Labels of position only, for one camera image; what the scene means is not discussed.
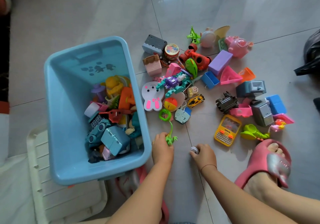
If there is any black plastic bag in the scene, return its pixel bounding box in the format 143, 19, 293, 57
294, 29, 320, 77

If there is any yellow toy race car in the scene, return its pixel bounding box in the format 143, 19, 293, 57
187, 94, 205, 108

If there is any person's right hand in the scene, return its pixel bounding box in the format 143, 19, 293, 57
189, 144, 217, 177

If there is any pink left slipper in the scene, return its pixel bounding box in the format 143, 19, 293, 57
115, 166, 170, 224

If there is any green toy airplane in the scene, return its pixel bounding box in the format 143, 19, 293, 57
187, 26, 201, 45

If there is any person's left hand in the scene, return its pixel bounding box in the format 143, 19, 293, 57
151, 132, 175, 166

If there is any round pink pig toy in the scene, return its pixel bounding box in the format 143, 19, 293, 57
200, 27, 217, 48

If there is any lime green toy scoop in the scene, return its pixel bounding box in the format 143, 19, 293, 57
240, 124, 271, 142

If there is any teal purple toy robot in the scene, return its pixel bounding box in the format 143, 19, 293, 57
156, 72, 194, 99

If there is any yellow toy phone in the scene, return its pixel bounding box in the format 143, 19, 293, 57
214, 114, 242, 147

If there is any black toy vehicle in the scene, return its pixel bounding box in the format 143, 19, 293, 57
215, 91, 239, 114

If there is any yellow duck toy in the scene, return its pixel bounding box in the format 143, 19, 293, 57
105, 76, 125, 99

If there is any blue-grey toy appliance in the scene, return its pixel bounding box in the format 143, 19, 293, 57
236, 80, 267, 99

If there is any white bunny toy board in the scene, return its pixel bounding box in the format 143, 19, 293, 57
141, 81, 165, 112

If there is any grey toothed toy block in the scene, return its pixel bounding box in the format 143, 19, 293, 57
142, 34, 168, 56

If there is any lime green toy dinosaur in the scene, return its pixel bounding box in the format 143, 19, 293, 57
107, 95, 122, 109

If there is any teal toy creature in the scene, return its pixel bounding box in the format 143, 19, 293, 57
129, 111, 143, 139

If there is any person's left forearm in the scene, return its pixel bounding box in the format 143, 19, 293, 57
106, 162, 174, 224

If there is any white plastic lid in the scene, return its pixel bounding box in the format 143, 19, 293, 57
26, 125, 108, 224

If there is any pink pig toy pot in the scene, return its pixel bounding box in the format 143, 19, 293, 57
224, 36, 254, 59

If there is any pink house-shaped toy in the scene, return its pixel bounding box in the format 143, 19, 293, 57
165, 63, 183, 78

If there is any thin wrist bracelet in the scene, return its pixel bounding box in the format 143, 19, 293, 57
201, 164, 217, 173

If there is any green ring lizard toy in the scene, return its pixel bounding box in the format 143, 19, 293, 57
159, 108, 178, 147

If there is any pink right slipper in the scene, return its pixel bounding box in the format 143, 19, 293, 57
234, 139, 292, 189

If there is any person's right forearm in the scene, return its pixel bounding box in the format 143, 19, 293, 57
201, 167, 298, 224

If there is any round colourful toy drum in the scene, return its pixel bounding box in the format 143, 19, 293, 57
164, 43, 180, 61

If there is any red toy camera robot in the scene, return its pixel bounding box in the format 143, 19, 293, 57
178, 44, 212, 71

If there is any red toy plane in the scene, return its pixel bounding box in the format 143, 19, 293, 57
99, 108, 133, 124

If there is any blue plastic storage bin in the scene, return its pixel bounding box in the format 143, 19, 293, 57
44, 36, 152, 186

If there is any blue toy block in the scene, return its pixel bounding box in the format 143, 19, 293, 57
265, 94, 287, 116

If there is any pink red toy block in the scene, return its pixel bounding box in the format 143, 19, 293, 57
101, 146, 117, 161

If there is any teal toy cube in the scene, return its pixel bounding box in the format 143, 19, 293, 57
100, 126, 131, 156

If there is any grey toy refrigerator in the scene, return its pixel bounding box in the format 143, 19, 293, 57
250, 99, 275, 128

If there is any green oval toy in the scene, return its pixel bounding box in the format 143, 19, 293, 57
185, 58, 198, 79

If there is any teal toy truck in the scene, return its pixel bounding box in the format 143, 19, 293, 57
85, 111, 113, 148

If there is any pink slipper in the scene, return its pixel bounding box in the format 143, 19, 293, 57
234, 139, 292, 189
115, 166, 170, 224

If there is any purple foam block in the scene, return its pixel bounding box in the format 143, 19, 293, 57
208, 50, 233, 76

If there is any small pink yellow toy figure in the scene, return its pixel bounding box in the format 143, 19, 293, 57
269, 119, 287, 133

